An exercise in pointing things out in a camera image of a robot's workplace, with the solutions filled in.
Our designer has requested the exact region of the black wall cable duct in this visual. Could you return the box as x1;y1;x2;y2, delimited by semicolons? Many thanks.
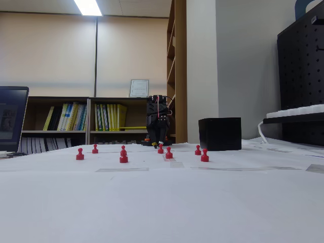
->
94;16;99;98

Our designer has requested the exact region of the white power strip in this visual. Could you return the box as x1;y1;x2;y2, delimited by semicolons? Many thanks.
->
266;103;324;119

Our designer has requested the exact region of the black pegboard panel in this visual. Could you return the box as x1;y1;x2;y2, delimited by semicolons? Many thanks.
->
277;1;324;147

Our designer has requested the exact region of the framed white certificate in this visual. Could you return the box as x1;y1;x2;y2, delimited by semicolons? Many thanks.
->
129;79;149;98

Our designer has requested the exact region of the white paper table cover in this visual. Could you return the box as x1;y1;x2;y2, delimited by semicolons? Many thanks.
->
0;138;324;243

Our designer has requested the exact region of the tall wooden bookshelf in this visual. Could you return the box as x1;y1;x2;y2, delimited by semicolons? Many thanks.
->
166;0;187;144

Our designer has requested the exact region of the black book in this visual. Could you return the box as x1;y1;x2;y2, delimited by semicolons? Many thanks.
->
48;105;64;131

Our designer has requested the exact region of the blue partition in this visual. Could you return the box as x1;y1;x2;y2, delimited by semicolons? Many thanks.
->
295;0;316;21

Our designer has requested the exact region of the yellow white book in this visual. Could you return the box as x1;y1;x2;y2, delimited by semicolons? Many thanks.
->
57;103;69;131

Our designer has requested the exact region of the ceiling light panel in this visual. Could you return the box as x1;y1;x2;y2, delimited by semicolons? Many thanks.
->
73;0;103;17

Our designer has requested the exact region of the thin yellow book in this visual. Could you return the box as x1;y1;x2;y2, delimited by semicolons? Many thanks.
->
43;106;55;131

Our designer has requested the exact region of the light blue white book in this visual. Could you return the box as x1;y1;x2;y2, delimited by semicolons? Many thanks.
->
74;103;88;131

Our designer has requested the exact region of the dark laptop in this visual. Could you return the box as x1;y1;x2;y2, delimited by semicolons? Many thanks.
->
0;86;30;153

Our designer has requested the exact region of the white power strip cable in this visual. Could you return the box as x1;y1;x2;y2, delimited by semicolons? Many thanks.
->
257;120;269;144

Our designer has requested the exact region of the black open box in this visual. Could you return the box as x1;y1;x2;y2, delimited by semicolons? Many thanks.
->
198;117;242;151

